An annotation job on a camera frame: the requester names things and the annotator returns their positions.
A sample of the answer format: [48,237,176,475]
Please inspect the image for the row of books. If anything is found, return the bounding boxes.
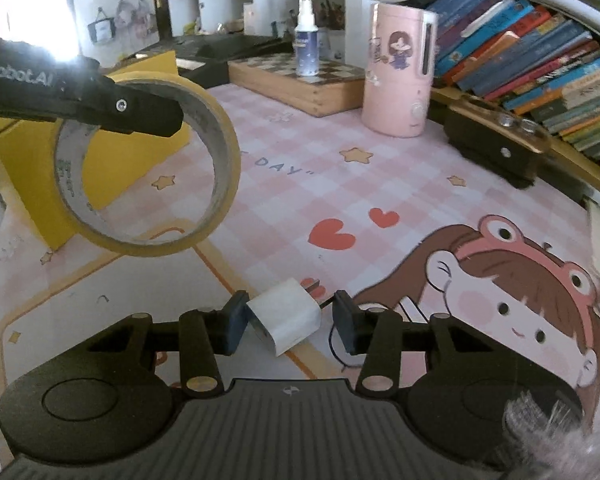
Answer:
[425,0,600,161]

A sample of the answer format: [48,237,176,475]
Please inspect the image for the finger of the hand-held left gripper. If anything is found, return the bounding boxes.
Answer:
[60,62,183,137]

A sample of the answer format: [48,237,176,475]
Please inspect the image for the grey fluffy sleeve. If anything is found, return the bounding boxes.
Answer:
[502,392,600,480]

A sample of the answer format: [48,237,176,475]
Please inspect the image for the white shelf unit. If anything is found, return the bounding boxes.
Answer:
[167,0,351,41]

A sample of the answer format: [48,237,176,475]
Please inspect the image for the white hanging tote bag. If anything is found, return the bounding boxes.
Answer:
[87,7,116,45]

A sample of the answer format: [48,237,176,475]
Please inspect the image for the yellow tape roll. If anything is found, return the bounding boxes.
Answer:
[54,74,241,257]

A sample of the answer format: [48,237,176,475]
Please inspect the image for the black and tan case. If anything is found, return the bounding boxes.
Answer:
[442,97,551,190]

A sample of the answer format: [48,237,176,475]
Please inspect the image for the pink cartoon cylinder humidifier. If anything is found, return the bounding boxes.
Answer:
[361,2,438,138]

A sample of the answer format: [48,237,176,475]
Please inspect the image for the pink white hanging bag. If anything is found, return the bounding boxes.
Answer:
[116,0,156,36]

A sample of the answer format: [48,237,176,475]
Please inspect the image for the white spray bottle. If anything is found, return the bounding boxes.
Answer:
[293,0,321,77]

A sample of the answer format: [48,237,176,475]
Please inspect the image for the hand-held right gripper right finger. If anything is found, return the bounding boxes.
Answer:
[332,290,498,395]

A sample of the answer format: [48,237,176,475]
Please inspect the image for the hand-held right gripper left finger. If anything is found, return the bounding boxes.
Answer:
[82,291,248,395]

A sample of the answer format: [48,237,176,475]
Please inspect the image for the black piano keyboard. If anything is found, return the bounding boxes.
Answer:
[172,35,301,88]

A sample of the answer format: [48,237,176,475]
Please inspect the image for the wooden chessboard box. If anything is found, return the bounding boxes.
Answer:
[228,52,368,117]

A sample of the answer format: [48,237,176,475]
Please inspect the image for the yellow cardboard box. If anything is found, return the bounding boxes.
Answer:
[0,51,191,251]

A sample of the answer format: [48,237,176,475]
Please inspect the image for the white charger plug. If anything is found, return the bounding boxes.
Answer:
[246,277,322,357]

